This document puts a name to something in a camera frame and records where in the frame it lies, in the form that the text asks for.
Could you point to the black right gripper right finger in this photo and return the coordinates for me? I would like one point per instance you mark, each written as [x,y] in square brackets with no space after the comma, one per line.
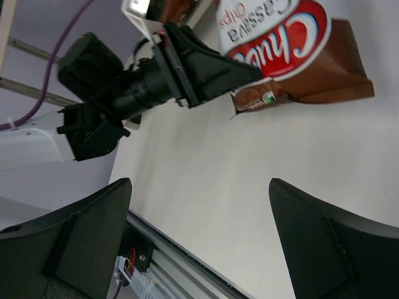
[331,252]

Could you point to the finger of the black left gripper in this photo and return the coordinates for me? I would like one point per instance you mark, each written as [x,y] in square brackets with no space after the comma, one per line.
[202,74]

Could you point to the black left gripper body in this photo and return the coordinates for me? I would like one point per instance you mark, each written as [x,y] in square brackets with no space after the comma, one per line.
[111,94]

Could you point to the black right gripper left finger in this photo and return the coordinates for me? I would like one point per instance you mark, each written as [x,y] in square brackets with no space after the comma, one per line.
[67,253]

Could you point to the brown Chuba barbecue chips bag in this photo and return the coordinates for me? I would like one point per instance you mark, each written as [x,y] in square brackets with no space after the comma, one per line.
[169,10]

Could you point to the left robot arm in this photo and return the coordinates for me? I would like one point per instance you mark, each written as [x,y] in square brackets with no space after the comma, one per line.
[37,140]

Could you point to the white two-tier wooden shelf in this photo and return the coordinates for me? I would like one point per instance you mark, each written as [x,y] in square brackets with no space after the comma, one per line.
[38,23]

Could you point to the white slotted cable duct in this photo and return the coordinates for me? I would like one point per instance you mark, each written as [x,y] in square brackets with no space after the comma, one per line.
[142,287]

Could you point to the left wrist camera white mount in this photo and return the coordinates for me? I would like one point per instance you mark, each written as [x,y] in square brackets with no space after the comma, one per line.
[137,13]

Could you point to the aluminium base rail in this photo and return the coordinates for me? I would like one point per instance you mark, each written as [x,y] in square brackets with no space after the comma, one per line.
[181,272]

